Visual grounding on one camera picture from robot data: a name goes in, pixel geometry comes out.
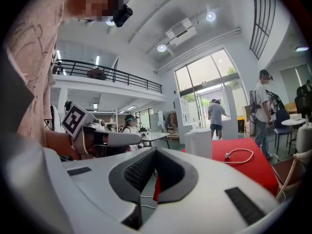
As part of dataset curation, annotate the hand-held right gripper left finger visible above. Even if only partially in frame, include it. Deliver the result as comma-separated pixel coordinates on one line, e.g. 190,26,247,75
3,135,157,234

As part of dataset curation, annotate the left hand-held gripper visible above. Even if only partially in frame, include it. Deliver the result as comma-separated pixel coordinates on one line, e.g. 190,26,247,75
60,103,142,161

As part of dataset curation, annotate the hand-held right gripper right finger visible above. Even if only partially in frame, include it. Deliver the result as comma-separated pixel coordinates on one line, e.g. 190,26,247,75
142,147,293,234

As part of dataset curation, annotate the white electric kettle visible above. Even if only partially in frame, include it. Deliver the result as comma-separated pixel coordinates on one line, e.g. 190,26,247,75
184,128,212,159

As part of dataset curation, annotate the person's left forearm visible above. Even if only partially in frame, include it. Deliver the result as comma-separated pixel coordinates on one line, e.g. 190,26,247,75
44,129,76,161

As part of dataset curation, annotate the person's left hand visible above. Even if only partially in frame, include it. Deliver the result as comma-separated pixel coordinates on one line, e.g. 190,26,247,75
73,132,109,160

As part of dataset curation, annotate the grey table with black legs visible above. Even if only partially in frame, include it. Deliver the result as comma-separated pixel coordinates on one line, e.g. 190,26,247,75
141,132,171,149

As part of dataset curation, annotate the red cloth covered table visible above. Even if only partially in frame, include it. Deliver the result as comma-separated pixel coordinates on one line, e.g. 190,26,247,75
153,137,278,202

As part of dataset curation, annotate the clothes rack with jackets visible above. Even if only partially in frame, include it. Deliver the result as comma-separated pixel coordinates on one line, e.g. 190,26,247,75
167,111,178,133

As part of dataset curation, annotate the black mezzanine railing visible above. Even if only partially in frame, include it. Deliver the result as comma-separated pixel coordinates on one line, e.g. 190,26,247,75
52,59,163,94

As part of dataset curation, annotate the tall white cabinet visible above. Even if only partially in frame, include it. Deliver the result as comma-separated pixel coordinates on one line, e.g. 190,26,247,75
174,97,203,145
220,84,239,140

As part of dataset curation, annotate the blue chair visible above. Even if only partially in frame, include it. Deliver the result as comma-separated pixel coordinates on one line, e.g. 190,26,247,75
273,109,291,155

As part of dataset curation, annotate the round white table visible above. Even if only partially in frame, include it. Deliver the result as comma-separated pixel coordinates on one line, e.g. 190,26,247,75
281,117,307,126

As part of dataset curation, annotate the grey chair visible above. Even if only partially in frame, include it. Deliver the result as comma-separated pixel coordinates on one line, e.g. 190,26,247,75
294,122,312,156

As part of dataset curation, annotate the ceiling air conditioner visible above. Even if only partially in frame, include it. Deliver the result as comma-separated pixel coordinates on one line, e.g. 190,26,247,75
165,18,197,46

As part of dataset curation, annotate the person's printed shirt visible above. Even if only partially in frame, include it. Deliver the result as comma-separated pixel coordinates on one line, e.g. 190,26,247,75
6,0,70,147

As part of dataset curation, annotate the person's head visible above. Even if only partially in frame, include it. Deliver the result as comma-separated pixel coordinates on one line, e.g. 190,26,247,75
65,0,122,23

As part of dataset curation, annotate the black metal grille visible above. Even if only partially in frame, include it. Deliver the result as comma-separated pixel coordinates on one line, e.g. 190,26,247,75
249,0,276,60

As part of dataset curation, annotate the white power cord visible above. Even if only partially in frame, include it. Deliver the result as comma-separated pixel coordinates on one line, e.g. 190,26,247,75
223,148,254,165

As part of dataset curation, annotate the tall glass window wall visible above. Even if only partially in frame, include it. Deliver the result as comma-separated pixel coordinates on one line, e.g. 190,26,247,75
174,48,249,129

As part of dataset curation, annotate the black head-worn camera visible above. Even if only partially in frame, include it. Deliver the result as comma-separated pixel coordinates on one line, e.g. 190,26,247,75
113,0,134,28

